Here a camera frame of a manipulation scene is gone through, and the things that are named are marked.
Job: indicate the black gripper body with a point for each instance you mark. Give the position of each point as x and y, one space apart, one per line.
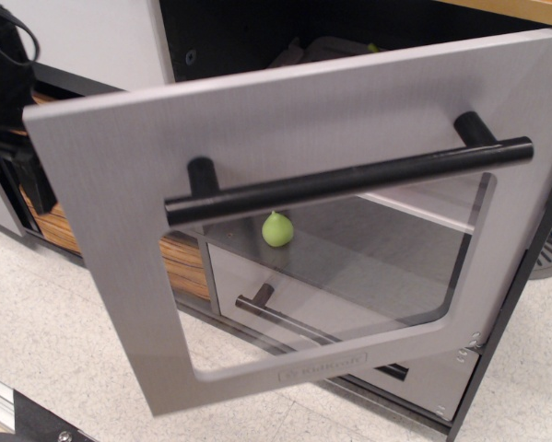
19 52

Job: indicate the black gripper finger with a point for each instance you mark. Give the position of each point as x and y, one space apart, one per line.
34 182

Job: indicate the grey toy oven door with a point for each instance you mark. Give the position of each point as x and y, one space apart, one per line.
114 160

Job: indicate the black oven door handle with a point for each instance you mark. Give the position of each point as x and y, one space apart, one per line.
209 204

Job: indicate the white oven rack shelf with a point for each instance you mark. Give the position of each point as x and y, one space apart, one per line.
450 203

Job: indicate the upper wood-pattern storage bin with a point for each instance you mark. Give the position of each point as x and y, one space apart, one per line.
37 98

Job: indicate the wood-pattern storage bin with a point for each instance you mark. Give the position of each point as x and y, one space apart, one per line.
37 98
180 253

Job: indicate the lower wood-pattern storage bin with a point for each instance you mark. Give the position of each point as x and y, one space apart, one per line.
180 253

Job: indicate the grey lower drawer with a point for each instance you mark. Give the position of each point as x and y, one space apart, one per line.
435 383

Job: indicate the green toy pear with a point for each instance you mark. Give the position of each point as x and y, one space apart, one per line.
277 230

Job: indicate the toy kitchen cabinet frame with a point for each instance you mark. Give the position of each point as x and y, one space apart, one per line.
58 344

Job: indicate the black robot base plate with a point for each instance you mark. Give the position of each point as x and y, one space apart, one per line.
35 423

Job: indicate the black drawer handle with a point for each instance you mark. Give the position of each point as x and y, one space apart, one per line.
301 318

